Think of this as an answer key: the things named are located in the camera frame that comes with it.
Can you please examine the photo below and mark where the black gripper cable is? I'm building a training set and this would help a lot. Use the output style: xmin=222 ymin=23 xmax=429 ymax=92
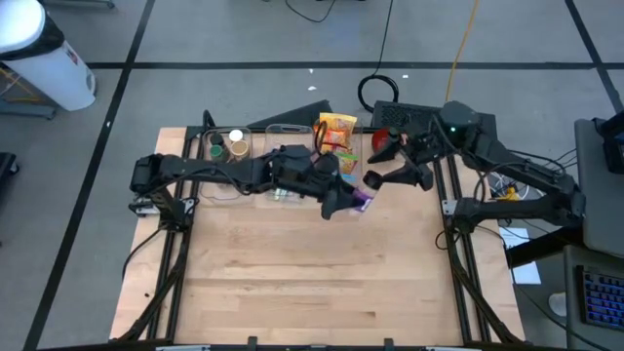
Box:
xmin=428 ymin=114 xmax=518 ymax=204
xmin=314 ymin=122 xmax=331 ymax=156

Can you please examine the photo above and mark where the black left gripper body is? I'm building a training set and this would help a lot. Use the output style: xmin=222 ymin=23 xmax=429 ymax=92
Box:
xmin=271 ymin=143 xmax=341 ymax=197

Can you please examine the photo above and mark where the white purple lidded cup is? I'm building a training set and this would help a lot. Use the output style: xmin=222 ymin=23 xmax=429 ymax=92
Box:
xmin=351 ymin=170 xmax=385 ymax=215

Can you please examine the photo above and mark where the black desk beam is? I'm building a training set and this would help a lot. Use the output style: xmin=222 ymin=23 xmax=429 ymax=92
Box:
xmin=504 ymin=221 xmax=586 ymax=269

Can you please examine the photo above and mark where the white computer mouse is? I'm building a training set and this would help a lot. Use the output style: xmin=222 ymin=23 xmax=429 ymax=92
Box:
xmin=548 ymin=292 xmax=568 ymax=318

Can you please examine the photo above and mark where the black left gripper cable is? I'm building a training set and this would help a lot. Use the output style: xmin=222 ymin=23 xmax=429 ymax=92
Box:
xmin=314 ymin=122 xmax=331 ymax=156

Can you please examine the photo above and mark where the white cable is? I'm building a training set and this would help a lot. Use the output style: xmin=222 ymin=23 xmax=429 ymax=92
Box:
xmin=486 ymin=170 xmax=535 ymax=202

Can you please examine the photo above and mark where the black table frame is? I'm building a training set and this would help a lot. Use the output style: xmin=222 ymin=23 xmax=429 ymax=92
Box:
xmin=114 ymin=109 xmax=527 ymax=351

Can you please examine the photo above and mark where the yellow hanging cable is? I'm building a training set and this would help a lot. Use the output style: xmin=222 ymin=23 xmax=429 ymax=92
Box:
xmin=444 ymin=0 xmax=483 ymax=103

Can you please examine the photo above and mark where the black hanging cable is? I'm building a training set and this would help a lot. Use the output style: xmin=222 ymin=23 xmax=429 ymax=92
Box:
xmin=357 ymin=0 xmax=401 ymax=114

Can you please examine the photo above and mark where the black left base cable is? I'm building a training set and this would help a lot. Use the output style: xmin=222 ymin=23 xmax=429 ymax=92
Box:
xmin=121 ymin=226 xmax=165 ymax=282

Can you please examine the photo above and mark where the grey metal base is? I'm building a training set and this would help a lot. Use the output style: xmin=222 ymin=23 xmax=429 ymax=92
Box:
xmin=0 ymin=97 xmax=56 ymax=121

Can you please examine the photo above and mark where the yellow Maruchan ramen packet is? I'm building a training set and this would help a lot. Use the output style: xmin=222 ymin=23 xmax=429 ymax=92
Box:
xmin=318 ymin=112 xmax=359 ymax=133

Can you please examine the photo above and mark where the black bag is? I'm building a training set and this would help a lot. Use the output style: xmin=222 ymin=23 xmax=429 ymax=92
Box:
xmin=592 ymin=110 xmax=624 ymax=176

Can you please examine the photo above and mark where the grey rounded panel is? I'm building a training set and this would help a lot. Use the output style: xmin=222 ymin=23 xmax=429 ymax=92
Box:
xmin=573 ymin=118 xmax=624 ymax=259

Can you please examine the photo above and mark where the black flat panel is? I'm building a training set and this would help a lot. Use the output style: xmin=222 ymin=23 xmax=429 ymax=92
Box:
xmin=251 ymin=98 xmax=337 ymax=129

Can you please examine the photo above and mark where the clear plastic container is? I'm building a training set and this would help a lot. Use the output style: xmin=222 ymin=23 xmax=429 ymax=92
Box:
xmin=310 ymin=119 xmax=366 ymax=196
xmin=198 ymin=126 xmax=255 ymax=204
xmin=254 ymin=123 xmax=315 ymax=205

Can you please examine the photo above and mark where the white paper sheet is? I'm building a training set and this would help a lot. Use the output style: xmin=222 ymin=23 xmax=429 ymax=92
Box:
xmin=497 ymin=226 xmax=543 ymax=287

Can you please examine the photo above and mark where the black floor object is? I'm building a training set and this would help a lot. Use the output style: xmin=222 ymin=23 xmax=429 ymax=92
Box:
xmin=0 ymin=152 xmax=20 ymax=182

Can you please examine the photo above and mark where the backlit keyboard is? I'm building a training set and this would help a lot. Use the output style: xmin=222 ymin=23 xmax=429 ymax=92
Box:
xmin=576 ymin=265 xmax=624 ymax=333

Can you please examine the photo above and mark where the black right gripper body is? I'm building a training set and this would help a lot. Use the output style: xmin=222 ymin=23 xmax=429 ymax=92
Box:
xmin=400 ymin=127 xmax=446 ymax=166

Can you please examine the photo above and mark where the black floor cable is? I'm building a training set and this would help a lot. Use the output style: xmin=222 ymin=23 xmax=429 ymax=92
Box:
xmin=286 ymin=0 xmax=338 ymax=23

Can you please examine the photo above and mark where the red bowl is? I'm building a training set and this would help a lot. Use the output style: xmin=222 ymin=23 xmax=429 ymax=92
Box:
xmin=370 ymin=127 xmax=392 ymax=153

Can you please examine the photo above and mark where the white trash can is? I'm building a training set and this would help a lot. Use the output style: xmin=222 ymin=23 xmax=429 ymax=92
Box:
xmin=0 ymin=0 xmax=98 ymax=112

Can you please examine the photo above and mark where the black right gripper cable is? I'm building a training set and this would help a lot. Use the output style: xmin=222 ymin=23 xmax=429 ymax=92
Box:
xmin=428 ymin=114 xmax=518 ymax=204

